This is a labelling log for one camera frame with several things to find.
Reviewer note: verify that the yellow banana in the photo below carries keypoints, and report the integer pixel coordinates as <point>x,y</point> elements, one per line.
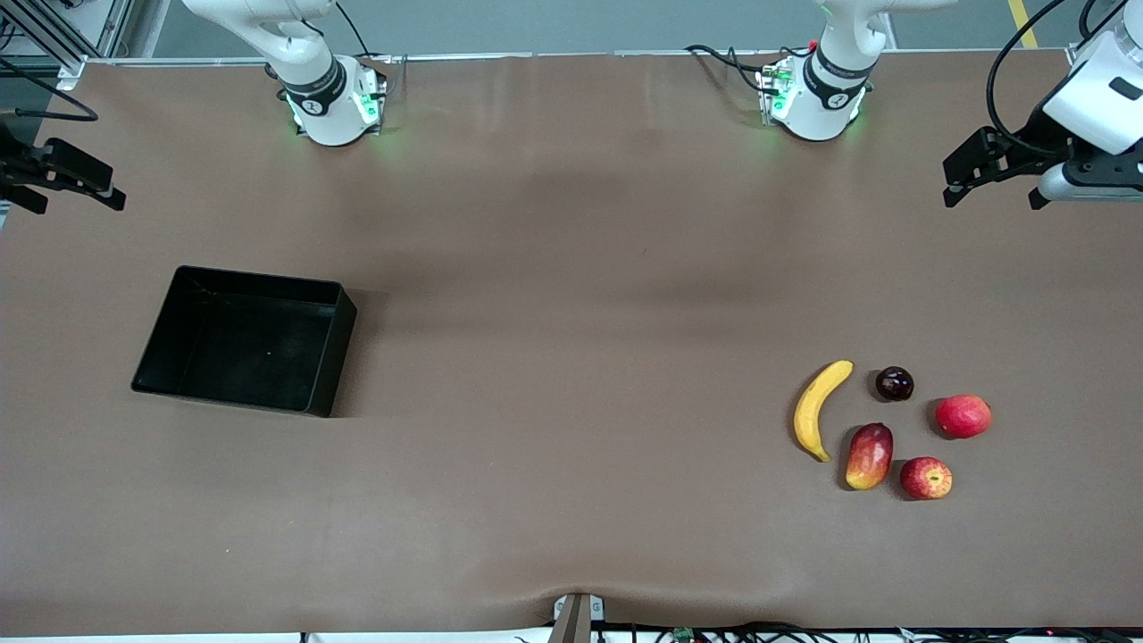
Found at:
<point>814,406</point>

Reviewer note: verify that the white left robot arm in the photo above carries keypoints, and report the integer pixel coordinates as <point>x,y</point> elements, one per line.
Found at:
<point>835,62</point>

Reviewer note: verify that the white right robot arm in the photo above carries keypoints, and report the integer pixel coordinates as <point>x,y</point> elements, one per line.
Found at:
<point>312,80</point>

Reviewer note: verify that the brown table mat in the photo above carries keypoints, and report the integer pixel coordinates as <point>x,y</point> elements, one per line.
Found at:
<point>571,491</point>

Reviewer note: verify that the dark purple plum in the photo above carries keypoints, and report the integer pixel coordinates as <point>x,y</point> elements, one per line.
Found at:
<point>894,384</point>

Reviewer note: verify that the red yellow apple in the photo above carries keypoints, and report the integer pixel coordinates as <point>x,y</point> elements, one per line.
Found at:
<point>926,479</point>

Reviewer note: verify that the red yellow mango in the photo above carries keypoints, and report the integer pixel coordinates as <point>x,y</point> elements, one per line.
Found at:
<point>870,457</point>

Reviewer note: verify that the black plastic box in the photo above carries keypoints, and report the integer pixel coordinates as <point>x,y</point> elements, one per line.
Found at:
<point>241,344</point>

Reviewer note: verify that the aluminium frame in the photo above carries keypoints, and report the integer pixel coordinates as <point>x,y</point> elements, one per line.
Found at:
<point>112,27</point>
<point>1074,55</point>

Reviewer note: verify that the grey camera stand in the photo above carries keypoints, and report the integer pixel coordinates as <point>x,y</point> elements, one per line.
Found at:
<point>576,621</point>

